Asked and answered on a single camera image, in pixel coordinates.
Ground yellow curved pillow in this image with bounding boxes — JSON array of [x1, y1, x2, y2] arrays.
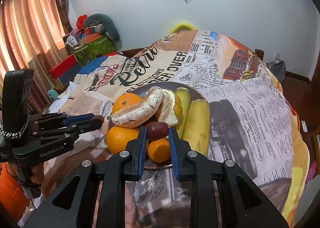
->
[[169, 21, 197, 34]]

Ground grey neck pillow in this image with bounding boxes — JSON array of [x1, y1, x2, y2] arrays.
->
[[84, 13, 120, 42]]

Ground newspaper print bed cover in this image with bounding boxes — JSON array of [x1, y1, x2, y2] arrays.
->
[[42, 31, 310, 227]]

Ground peeled pomelo segment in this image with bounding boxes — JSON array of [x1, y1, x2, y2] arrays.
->
[[155, 89, 179, 127]]

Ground large orange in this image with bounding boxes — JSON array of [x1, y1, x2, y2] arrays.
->
[[112, 93, 142, 113], [106, 126, 139, 155]]

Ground operator left hand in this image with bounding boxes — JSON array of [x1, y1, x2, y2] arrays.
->
[[5, 162, 44, 185]]

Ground yellow banana piece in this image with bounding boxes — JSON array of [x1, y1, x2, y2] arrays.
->
[[175, 87, 191, 139], [183, 99, 210, 157]]

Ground pink orange curtain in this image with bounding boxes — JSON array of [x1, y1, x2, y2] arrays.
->
[[1, 0, 67, 112]]

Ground purple round plate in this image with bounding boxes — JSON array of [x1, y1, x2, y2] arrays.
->
[[107, 81, 208, 171]]

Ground red flat box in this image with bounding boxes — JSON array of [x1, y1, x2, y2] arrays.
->
[[49, 55, 78, 79]]

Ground blue patchwork quilt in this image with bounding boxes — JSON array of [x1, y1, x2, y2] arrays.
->
[[77, 54, 126, 75]]

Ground small mandarin orange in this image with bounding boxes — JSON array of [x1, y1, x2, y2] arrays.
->
[[148, 138, 170, 164]]

